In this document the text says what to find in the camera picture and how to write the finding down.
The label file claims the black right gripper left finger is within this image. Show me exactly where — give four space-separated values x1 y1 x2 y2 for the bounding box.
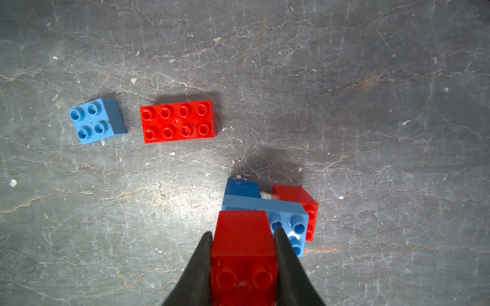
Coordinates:
162 232 213 305

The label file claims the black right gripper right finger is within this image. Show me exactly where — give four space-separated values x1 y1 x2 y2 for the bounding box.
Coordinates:
274 228 325 305

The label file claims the blue red lego assembly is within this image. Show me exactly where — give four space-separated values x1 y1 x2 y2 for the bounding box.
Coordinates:
211 179 319 305

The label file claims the red long lego brick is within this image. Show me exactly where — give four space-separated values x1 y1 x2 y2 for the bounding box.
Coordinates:
140 100 217 144

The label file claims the light blue square lego brick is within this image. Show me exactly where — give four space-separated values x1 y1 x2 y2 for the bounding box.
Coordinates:
69 98 128 145

